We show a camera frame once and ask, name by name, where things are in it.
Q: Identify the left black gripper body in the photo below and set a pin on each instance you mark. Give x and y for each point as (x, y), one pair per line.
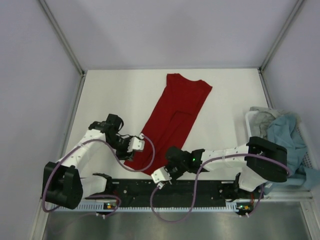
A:
(121, 145)

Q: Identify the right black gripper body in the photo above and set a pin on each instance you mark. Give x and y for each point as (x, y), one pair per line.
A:
(176, 171)

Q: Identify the red t shirt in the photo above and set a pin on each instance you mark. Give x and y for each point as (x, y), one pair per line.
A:
(174, 115)

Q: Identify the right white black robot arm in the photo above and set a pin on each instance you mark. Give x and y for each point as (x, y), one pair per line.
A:
(250, 165)

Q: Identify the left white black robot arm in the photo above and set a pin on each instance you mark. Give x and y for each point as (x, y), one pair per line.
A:
(63, 184)

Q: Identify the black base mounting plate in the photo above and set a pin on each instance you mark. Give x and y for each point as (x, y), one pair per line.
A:
(209, 193)

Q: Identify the light blue t shirt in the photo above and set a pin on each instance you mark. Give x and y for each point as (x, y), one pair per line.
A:
(283, 131)

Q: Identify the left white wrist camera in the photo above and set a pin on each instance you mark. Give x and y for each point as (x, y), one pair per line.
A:
(136, 144)

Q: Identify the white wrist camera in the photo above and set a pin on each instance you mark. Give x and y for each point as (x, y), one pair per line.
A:
(136, 144)
(161, 177)

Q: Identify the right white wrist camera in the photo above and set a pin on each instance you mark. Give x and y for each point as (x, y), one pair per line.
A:
(161, 177)

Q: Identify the left aluminium frame post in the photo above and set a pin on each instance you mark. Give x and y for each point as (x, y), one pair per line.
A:
(61, 36)

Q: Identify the aluminium frame post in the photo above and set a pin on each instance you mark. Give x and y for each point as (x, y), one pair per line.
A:
(61, 36)
(294, 13)

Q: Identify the right aluminium frame post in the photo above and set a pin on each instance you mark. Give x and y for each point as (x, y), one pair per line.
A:
(294, 13)

